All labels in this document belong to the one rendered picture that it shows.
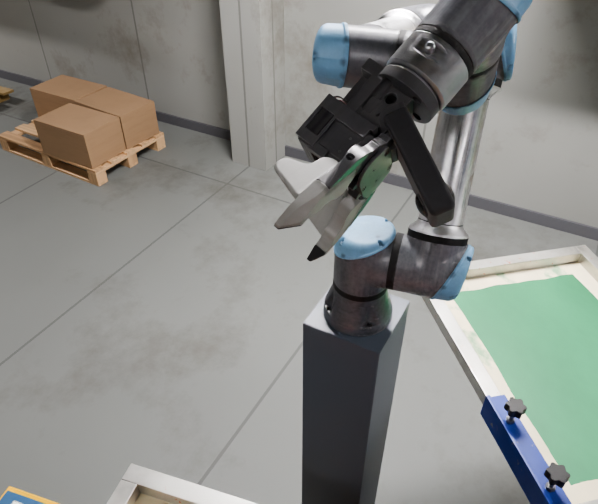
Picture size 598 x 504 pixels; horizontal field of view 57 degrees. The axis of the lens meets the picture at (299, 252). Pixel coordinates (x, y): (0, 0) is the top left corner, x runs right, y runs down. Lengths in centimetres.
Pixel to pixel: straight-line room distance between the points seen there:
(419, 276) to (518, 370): 55
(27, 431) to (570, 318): 216
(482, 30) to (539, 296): 126
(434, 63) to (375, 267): 58
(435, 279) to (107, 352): 210
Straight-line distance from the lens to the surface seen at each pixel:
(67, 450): 261
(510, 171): 373
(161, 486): 125
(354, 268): 108
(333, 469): 159
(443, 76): 57
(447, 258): 106
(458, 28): 59
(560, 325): 170
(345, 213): 59
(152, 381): 272
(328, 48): 71
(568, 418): 149
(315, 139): 55
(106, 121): 417
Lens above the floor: 206
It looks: 39 degrees down
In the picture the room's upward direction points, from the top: straight up
